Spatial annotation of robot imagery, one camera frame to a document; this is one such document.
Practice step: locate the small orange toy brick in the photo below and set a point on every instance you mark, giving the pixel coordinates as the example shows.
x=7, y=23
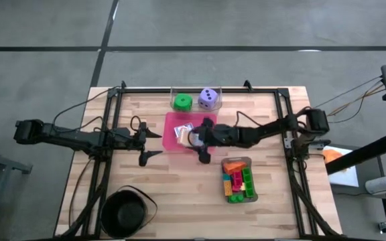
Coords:
x=228, y=188

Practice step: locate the white sheet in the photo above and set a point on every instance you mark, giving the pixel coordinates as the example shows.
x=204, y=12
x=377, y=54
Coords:
x=347, y=177

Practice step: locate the pink translucent plastic bin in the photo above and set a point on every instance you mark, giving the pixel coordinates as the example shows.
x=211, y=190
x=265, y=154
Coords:
x=171, y=144

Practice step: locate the red two-stud block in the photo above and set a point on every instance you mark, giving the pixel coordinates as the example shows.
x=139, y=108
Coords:
x=237, y=179

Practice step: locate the green foam die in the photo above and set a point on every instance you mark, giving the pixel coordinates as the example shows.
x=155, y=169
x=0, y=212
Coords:
x=183, y=103

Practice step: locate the purple foam die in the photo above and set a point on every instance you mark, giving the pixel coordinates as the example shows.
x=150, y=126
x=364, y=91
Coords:
x=208, y=98

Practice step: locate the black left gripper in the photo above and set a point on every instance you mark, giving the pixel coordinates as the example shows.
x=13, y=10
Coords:
x=136, y=140

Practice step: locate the small teal toy block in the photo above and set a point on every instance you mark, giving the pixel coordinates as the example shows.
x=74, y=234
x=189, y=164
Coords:
x=226, y=177

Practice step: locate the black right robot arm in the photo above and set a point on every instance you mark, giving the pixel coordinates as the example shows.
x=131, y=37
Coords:
x=266, y=129

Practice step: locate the black beam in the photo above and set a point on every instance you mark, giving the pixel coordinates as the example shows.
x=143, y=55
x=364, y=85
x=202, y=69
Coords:
x=364, y=154

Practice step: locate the grey translucent plastic bin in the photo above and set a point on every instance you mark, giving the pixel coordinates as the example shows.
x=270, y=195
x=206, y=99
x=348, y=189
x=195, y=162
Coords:
x=256, y=180

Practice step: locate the large green four-stud block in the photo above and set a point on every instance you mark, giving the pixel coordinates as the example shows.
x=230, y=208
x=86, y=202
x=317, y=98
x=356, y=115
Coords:
x=248, y=182

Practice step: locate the clear plastic bin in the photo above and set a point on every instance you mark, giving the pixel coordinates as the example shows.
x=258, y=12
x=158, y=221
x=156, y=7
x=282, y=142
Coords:
x=195, y=107

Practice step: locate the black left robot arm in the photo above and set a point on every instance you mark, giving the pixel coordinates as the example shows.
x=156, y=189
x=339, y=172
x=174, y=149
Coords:
x=65, y=135

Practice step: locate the orange wedge block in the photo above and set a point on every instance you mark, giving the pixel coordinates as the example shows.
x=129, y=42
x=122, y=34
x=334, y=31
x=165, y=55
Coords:
x=235, y=167

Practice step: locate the black aluminium rig frame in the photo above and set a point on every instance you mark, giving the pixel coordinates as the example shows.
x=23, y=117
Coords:
x=146, y=90

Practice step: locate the small black caster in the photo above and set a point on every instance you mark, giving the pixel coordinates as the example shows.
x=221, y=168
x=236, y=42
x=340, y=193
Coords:
x=384, y=227

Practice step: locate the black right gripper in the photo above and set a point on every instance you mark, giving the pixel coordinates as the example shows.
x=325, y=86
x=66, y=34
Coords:
x=220, y=135

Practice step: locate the black bowl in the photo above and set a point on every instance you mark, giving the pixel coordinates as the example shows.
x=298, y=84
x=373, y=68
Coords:
x=124, y=214

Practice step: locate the red and blue card deck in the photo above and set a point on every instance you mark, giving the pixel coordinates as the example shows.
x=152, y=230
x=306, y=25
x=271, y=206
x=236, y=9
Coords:
x=183, y=129

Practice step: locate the grey cylinder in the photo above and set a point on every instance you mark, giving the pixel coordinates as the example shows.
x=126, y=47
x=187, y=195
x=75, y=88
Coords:
x=380, y=184

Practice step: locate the orange cloth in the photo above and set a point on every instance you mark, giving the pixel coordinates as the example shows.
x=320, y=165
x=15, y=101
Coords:
x=333, y=155

